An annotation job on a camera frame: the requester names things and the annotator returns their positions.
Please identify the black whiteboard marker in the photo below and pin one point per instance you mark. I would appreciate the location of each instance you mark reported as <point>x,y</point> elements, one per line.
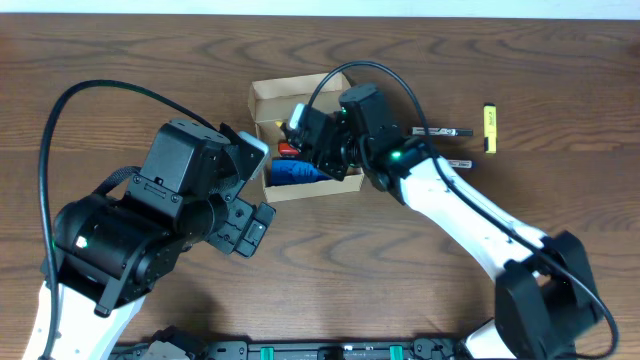
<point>442,131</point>

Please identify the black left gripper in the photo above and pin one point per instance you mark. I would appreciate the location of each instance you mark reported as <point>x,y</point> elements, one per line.
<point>245,228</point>

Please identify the blue plastic eraser holder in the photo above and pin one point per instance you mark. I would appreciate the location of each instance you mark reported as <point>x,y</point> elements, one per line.
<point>291,172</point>

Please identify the brown cardboard box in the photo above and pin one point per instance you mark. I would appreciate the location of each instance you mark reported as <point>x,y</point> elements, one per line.
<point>272,101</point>

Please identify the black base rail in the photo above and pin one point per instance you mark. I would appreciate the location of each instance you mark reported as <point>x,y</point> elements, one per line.
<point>173,343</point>

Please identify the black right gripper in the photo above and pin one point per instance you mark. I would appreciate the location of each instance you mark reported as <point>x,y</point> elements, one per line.
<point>333,163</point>

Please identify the black correction tape dispenser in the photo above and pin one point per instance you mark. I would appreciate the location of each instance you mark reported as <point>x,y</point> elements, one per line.
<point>282,126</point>

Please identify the yellow highlighter pen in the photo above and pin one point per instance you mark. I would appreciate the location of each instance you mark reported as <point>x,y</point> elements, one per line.
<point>490,128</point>

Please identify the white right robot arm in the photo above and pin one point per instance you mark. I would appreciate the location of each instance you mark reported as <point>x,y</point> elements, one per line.
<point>545,294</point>

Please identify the blue whiteboard marker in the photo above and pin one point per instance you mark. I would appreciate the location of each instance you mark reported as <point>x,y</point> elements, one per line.
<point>462,164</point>

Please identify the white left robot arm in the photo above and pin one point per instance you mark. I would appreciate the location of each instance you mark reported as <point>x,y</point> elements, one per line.
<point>112,246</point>

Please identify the orange stapler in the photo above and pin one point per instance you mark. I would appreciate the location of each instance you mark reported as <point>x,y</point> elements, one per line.
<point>286,150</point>

